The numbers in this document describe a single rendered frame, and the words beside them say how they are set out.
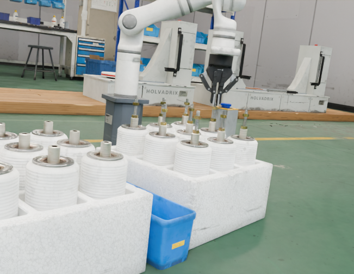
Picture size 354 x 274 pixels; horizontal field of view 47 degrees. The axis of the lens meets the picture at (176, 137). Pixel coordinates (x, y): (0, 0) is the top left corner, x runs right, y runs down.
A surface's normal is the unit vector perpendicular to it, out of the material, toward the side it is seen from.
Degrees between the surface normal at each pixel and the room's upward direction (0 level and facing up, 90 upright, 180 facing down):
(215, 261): 0
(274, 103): 90
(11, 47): 90
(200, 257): 0
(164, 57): 90
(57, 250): 90
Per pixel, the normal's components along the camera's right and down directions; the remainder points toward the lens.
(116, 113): -0.25, 0.15
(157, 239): -0.68, 0.09
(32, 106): 0.53, 0.22
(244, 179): 0.74, 0.20
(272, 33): -0.84, 0.00
